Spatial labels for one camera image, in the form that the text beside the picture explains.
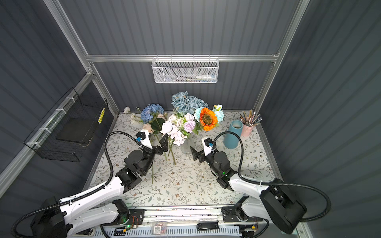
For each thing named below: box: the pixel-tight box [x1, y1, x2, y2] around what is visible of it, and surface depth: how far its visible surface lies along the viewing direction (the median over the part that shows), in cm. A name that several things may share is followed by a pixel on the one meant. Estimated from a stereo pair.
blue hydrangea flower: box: [140, 103, 165, 124], surface depth 107 cm
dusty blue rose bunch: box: [171, 91, 209, 115], surface depth 76 cm
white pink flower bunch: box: [160, 112, 196, 146], surface depth 72 cm
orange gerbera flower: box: [199, 107, 219, 132], surface depth 65 cm
